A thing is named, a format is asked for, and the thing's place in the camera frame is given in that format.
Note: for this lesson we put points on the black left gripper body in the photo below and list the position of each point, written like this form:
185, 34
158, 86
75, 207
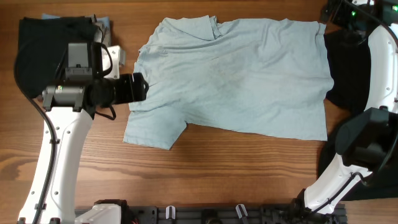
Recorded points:
122, 90

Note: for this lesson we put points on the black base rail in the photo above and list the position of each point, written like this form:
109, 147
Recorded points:
242, 214

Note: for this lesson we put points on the folded grey garment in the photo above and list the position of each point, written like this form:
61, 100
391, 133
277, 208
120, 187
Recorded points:
103, 34

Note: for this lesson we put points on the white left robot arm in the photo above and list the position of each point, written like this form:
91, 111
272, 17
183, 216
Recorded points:
68, 111

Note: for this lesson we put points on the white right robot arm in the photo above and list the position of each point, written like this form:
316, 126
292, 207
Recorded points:
381, 36

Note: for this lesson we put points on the folded light blue garment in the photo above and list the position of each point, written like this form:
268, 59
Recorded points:
103, 20

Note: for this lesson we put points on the black clothes pile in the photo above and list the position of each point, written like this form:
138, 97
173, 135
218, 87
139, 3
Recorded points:
367, 138

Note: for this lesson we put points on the folded black garment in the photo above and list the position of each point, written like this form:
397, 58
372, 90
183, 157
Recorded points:
41, 46

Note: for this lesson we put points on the light blue t-shirt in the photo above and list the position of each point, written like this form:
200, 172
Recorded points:
247, 75

